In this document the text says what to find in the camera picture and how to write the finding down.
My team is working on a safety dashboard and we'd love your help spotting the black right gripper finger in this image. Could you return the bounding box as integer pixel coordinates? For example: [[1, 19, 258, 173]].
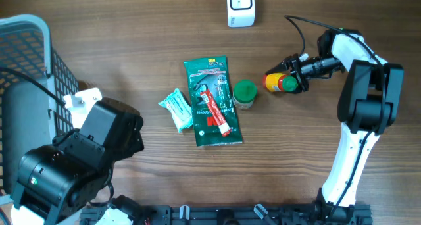
[[265, 60, 289, 75], [286, 86, 309, 94]]

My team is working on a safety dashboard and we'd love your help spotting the red yellow sauce bottle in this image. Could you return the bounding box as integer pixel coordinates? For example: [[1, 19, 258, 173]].
[[262, 73, 299, 92]]

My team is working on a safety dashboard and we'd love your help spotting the green lid jar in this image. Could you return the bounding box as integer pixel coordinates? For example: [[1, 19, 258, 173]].
[[233, 80, 257, 109]]

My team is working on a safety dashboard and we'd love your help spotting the green 3M gloves package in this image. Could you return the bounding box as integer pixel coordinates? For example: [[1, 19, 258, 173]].
[[184, 56, 243, 147]]

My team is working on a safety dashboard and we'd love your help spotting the red white toothpaste tube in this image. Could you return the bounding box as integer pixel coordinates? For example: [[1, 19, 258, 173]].
[[200, 89, 232, 137]]

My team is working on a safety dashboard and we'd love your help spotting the teal wet wipes pack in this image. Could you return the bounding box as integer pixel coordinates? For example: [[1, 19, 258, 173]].
[[158, 88, 193, 133]]

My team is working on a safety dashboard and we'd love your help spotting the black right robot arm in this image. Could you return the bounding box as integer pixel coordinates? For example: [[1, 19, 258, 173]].
[[267, 28, 404, 220]]

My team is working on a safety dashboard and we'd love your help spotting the white barcode scanner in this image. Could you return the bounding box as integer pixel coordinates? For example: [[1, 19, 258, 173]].
[[226, 0, 256, 28]]

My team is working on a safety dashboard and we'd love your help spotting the grey plastic shopping basket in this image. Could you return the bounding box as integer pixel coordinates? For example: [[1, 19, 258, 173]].
[[1, 14, 79, 195]]

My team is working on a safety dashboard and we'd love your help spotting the black left camera cable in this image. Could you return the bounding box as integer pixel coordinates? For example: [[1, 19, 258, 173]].
[[0, 66, 66, 107]]

